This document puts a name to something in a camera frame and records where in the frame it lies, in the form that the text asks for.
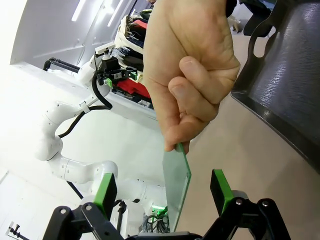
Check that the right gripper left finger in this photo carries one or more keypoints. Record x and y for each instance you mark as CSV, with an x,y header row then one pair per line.
x,y
103,190

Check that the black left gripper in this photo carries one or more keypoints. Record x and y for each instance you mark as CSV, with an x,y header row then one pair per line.
x,y
108,65

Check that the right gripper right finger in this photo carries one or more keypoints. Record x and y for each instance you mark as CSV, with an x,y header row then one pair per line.
x,y
221,187

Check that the green PCB board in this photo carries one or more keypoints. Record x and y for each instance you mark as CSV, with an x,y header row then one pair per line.
x,y
176,180

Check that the black plastic tray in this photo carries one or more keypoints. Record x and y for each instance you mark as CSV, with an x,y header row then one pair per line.
x,y
287,62

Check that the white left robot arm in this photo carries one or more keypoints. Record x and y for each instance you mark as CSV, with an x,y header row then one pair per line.
x,y
50,125

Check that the person's left hand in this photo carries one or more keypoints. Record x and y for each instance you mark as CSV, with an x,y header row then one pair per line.
x,y
190,37

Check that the beige hanging coat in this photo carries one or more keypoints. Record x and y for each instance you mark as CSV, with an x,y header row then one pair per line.
x,y
123,30

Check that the black metal clothes rack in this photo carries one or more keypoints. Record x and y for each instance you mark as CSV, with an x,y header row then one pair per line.
x,y
62,64

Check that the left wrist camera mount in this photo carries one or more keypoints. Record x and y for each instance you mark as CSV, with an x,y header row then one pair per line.
x,y
103,50

